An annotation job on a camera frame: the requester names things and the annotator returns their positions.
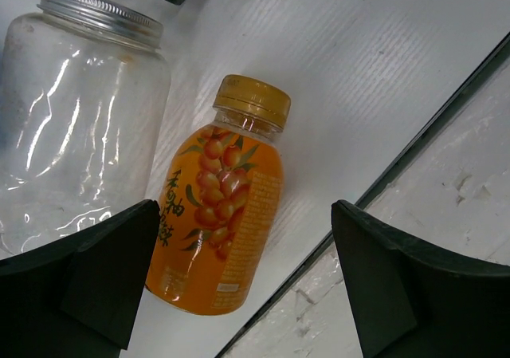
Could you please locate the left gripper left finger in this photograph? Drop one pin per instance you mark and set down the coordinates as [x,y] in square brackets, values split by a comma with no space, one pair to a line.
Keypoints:
[79,296]

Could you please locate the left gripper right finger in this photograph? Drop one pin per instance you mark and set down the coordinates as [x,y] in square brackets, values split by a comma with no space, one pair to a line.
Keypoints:
[410,298]

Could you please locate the orange juice bottle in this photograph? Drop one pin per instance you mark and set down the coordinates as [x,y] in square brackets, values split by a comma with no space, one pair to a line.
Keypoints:
[219,201]

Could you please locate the clear jar with metal lid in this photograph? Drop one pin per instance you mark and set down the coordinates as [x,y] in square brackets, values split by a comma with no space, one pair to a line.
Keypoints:
[83,93]

